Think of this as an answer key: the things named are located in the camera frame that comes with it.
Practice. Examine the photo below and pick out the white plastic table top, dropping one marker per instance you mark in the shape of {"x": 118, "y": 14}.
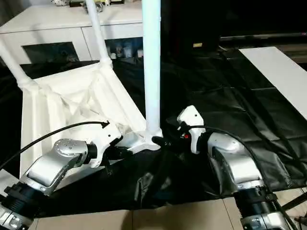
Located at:
{"x": 67, "y": 100}

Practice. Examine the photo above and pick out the white plastic table leg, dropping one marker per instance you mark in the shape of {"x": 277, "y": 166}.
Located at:
{"x": 152, "y": 62}
{"x": 98, "y": 31}
{"x": 14, "y": 64}

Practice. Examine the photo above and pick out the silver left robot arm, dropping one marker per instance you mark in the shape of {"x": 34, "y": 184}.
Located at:
{"x": 53, "y": 165}

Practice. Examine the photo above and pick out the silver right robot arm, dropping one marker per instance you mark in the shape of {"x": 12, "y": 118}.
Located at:
{"x": 235, "y": 163}

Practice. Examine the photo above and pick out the black work mat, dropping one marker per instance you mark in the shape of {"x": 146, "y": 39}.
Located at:
{"x": 240, "y": 105}

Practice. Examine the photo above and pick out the small yellow box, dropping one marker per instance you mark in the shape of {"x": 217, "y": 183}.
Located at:
{"x": 197, "y": 45}

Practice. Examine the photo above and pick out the white side table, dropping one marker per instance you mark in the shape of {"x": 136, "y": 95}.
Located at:
{"x": 278, "y": 74}

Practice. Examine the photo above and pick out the black stand leg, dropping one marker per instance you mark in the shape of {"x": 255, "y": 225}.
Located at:
{"x": 295, "y": 202}

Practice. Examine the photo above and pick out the white cabinet with glass doors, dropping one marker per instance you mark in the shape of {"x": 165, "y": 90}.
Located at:
{"x": 48, "y": 21}

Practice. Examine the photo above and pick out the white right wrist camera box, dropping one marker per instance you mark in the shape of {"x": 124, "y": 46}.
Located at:
{"x": 191, "y": 124}

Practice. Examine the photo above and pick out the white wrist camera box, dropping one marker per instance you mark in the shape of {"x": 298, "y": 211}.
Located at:
{"x": 105, "y": 139}
{"x": 191, "y": 124}

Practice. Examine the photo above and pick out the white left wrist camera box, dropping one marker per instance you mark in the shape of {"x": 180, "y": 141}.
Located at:
{"x": 105, "y": 139}

